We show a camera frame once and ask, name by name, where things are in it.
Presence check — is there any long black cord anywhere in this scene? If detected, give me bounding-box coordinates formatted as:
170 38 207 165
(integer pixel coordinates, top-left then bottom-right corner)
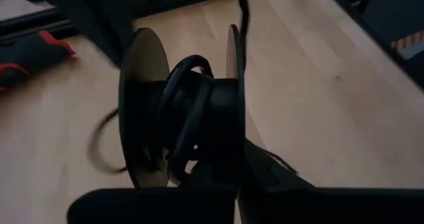
86 0 299 182

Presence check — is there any red black cordless drill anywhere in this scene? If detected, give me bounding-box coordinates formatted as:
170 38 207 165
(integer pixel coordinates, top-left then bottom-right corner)
0 30 77 92

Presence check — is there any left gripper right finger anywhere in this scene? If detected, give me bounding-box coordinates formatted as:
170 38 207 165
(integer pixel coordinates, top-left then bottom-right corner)
238 139 424 224

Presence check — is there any orange striped object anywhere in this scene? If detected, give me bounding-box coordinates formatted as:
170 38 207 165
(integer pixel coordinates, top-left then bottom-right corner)
392 30 424 61

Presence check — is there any small black cord spool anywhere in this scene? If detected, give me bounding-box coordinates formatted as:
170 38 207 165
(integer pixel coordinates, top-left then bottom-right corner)
118 23 246 189

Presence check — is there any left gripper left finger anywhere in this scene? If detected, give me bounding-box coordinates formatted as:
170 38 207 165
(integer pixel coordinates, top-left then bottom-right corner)
67 140 237 224

